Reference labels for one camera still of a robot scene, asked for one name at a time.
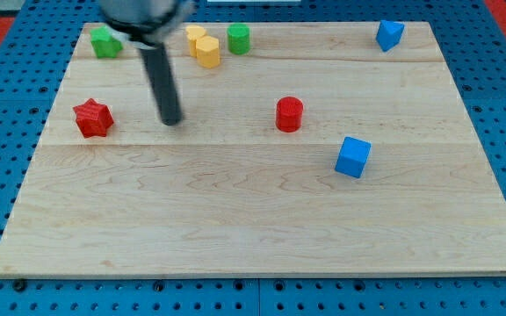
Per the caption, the grey robot arm end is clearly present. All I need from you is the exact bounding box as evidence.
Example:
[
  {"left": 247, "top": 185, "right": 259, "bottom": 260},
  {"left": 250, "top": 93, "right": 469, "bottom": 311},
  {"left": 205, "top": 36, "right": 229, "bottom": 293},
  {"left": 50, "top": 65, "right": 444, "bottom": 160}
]
[{"left": 98, "top": 0, "right": 195, "bottom": 47}]

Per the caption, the blue cube block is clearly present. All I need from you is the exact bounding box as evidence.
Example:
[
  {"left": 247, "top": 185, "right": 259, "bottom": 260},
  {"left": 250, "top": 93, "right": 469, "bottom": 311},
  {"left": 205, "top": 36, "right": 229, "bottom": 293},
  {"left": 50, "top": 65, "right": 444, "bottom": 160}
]
[{"left": 335, "top": 136, "right": 372, "bottom": 178}]

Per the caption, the blue triangle block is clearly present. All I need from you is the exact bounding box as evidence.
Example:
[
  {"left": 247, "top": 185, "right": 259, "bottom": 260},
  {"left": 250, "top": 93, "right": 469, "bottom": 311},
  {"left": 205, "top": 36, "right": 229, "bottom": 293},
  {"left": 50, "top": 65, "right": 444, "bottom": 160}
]
[{"left": 375, "top": 20, "right": 405, "bottom": 52}]

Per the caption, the wooden board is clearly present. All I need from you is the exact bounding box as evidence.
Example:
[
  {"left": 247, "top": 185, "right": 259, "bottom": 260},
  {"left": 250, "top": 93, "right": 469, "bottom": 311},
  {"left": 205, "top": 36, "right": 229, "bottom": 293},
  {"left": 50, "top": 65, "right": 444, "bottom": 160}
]
[{"left": 0, "top": 22, "right": 506, "bottom": 280}]

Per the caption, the red cylinder block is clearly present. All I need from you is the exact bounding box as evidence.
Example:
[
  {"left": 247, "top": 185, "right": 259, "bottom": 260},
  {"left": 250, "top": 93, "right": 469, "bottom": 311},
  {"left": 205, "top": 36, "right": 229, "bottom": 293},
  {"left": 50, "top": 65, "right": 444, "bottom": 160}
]
[{"left": 275, "top": 97, "right": 304, "bottom": 133}]

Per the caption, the yellow hexagon block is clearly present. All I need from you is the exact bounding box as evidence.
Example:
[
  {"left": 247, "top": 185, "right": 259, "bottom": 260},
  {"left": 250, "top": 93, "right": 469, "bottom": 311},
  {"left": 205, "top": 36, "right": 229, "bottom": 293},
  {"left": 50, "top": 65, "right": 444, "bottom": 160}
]
[{"left": 196, "top": 36, "right": 220, "bottom": 68}]

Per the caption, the green cylinder block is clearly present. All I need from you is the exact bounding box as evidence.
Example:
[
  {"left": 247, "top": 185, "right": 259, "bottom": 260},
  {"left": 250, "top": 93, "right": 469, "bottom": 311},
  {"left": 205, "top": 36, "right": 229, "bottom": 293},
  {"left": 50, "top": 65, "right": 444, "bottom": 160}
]
[{"left": 227, "top": 23, "right": 250, "bottom": 55}]

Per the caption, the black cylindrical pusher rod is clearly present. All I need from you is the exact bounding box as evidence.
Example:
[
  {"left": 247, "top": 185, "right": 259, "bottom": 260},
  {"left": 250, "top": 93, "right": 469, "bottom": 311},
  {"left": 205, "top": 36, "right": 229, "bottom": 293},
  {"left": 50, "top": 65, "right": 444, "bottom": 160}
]
[{"left": 140, "top": 43, "right": 184, "bottom": 126}]

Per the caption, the yellow heart block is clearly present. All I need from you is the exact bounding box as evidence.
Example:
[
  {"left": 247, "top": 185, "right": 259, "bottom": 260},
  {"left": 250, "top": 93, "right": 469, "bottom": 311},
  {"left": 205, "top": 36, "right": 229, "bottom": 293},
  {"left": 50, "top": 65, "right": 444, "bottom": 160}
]
[{"left": 185, "top": 25, "right": 207, "bottom": 57}]

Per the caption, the red star block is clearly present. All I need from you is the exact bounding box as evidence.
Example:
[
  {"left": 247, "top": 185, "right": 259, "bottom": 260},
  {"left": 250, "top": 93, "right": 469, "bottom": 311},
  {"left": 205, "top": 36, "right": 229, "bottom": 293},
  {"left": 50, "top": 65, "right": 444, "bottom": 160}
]
[{"left": 73, "top": 98, "right": 114, "bottom": 138}]

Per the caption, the green star block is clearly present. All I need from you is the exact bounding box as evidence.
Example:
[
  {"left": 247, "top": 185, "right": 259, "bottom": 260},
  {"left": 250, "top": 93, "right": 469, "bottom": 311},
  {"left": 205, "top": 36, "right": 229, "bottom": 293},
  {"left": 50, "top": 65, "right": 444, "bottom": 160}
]
[{"left": 90, "top": 26, "right": 123, "bottom": 59}]

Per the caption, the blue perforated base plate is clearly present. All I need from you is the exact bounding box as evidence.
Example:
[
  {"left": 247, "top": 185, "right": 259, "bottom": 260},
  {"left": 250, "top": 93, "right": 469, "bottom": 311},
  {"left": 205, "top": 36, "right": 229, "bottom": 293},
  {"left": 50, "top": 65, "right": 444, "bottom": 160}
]
[{"left": 0, "top": 0, "right": 506, "bottom": 315}]

